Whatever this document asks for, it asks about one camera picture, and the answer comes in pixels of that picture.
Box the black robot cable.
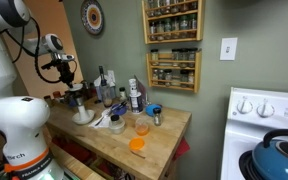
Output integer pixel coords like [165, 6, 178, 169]
[0, 16, 78, 84]

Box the red hanging cloth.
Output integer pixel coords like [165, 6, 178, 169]
[173, 137, 192, 162]

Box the navy-labelled peanut jar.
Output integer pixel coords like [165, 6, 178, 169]
[129, 91, 144, 115]

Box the small black-capped jar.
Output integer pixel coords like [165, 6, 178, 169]
[118, 86, 128, 102]

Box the white saucer plate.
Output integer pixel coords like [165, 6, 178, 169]
[67, 83, 84, 92]

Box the black-capped glass spice shaker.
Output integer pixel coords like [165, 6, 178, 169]
[152, 107, 163, 127]

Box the white steel-topped pepper grinder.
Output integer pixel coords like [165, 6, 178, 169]
[74, 94, 87, 122]

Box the blue kettle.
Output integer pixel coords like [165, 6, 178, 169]
[250, 129, 288, 180]

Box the white cylindrical canister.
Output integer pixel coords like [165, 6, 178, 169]
[128, 78, 139, 96]

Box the light blue round object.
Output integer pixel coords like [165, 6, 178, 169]
[145, 103, 163, 118]

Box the dark-handled knife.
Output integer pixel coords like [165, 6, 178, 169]
[94, 110, 114, 128]

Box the navy blue handled bowl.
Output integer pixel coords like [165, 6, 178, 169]
[66, 94, 78, 108]

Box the decorative wall plate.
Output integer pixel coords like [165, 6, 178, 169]
[80, 0, 105, 36]

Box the white light switch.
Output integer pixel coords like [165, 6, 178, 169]
[219, 37, 238, 62]

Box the orange plastic lid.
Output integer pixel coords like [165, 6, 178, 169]
[128, 137, 146, 152]

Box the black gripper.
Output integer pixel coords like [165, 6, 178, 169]
[55, 60, 76, 89]

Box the glass oil bottle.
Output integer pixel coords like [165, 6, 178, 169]
[98, 65, 114, 108]

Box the white wall outlet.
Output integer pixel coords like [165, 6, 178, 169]
[107, 69, 116, 84]

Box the dark bottle black cap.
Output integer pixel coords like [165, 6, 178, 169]
[80, 79, 90, 99]

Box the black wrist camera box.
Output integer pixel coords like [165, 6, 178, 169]
[40, 60, 58, 71]

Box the small blue utensil bowl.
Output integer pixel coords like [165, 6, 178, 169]
[110, 102, 128, 117]

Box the wide glass jar black lid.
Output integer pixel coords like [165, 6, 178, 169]
[108, 114, 126, 135]

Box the white cloth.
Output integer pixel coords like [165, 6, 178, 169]
[88, 108, 113, 130]

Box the orange-lidded spice jar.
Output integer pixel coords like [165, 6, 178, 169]
[52, 90, 63, 101]

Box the white stove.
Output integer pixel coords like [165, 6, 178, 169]
[220, 87, 288, 180]

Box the clear plastic container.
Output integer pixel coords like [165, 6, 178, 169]
[134, 116, 151, 137]

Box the small glass spice jar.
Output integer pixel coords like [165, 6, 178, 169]
[150, 49, 160, 63]
[179, 69, 189, 87]
[171, 49, 180, 63]
[187, 70, 196, 86]
[152, 68, 159, 83]
[163, 69, 173, 86]
[187, 47, 198, 63]
[178, 48, 189, 63]

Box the white ceramic bowl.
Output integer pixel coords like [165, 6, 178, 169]
[71, 109, 96, 126]

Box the wooden wall spice rack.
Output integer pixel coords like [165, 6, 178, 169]
[141, 0, 206, 45]
[146, 49, 203, 94]

